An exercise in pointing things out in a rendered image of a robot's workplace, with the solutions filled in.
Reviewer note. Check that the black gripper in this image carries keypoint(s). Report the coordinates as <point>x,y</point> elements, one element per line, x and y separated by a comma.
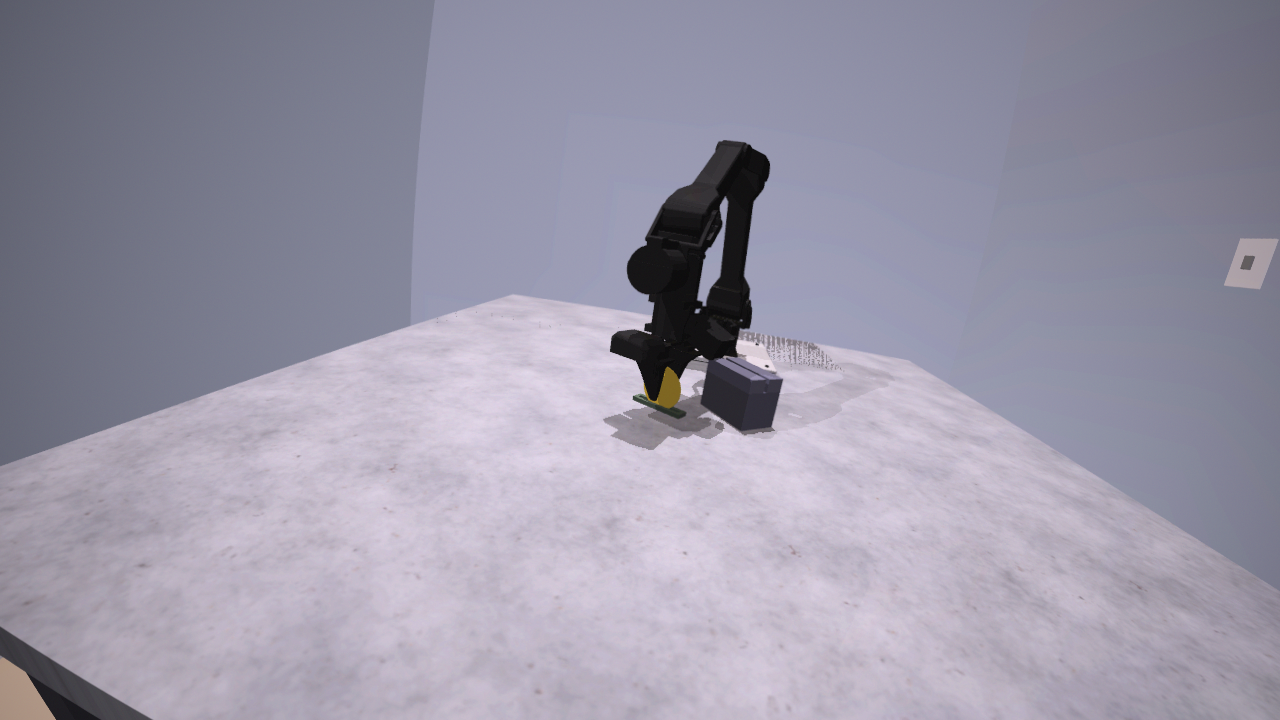
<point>650,351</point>

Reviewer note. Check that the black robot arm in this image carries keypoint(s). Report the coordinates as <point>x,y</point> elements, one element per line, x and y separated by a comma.
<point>687,224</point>

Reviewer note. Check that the thin gold coin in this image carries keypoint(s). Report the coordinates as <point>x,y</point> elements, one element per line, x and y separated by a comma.
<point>670,390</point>

